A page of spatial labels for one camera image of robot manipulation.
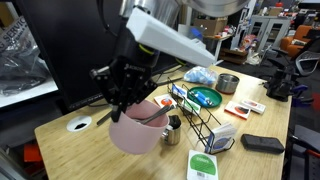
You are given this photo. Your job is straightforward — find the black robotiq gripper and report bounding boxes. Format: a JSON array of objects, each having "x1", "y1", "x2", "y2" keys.
[{"x1": 90, "y1": 56, "x2": 158, "y2": 123}]

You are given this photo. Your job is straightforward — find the pink plastic cup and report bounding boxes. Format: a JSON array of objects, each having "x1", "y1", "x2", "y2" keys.
[{"x1": 109, "y1": 100, "x2": 169, "y2": 154}]

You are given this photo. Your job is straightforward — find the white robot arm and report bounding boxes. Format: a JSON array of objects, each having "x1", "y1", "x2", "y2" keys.
[{"x1": 90, "y1": 0, "x2": 250, "y2": 122}]

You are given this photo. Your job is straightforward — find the white desk grommet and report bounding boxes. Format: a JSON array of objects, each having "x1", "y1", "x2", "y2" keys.
[{"x1": 66, "y1": 115, "x2": 92, "y2": 132}]

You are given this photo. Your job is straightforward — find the small steel measuring cup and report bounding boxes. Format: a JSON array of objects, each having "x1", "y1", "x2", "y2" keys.
[{"x1": 162, "y1": 115, "x2": 181, "y2": 145}]

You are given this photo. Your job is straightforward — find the white orange book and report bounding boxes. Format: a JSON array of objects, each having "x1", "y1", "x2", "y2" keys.
[{"x1": 154, "y1": 94, "x2": 177, "y2": 107}]

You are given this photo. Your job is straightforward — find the blue item on plate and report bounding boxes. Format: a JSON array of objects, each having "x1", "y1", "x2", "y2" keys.
[{"x1": 195, "y1": 91, "x2": 213, "y2": 106}]

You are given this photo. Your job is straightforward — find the blue plastic bag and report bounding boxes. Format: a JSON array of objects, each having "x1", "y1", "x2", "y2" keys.
[{"x1": 183, "y1": 66, "x2": 218, "y2": 85}]

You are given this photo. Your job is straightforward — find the black monitor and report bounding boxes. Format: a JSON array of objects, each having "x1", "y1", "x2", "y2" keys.
[{"x1": 14, "y1": 0, "x2": 188, "y2": 113}]

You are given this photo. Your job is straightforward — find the green plate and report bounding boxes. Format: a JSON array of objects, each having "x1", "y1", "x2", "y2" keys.
[{"x1": 187, "y1": 86, "x2": 222, "y2": 108}]

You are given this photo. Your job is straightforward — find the white green colors book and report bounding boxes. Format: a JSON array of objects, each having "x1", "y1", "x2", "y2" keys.
[{"x1": 187, "y1": 150, "x2": 219, "y2": 180}]

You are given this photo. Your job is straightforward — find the round steel bowl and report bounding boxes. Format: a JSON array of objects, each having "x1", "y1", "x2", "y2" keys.
[{"x1": 216, "y1": 73, "x2": 240, "y2": 94}]

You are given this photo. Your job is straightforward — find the white red book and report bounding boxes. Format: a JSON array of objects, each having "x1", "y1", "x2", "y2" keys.
[{"x1": 224, "y1": 101, "x2": 251, "y2": 120}]

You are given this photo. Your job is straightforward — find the small white book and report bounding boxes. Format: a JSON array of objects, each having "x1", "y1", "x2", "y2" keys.
[{"x1": 241, "y1": 99, "x2": 266, "y2": 114}]

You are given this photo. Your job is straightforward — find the black eraser block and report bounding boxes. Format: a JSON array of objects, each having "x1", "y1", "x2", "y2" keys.
[{"x1": 241, "y1": 134, "x2": 285, "y2": 154}]

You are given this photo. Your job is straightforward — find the black wire rack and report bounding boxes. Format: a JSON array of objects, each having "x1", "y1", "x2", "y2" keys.
[{"x1": 167, "y1": 79, "x2": 235, "y2": 154}]

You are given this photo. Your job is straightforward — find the black clamp mount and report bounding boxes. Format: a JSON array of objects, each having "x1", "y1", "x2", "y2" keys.
[{"x1": 264, "y1": 59, "x2": 310, "y2": 102}]

